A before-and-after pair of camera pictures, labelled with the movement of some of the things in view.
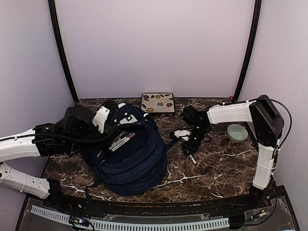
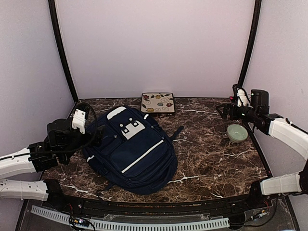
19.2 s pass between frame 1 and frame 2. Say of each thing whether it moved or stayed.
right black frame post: stayed
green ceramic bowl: stayed
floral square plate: stayed
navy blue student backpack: moved
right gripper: moved
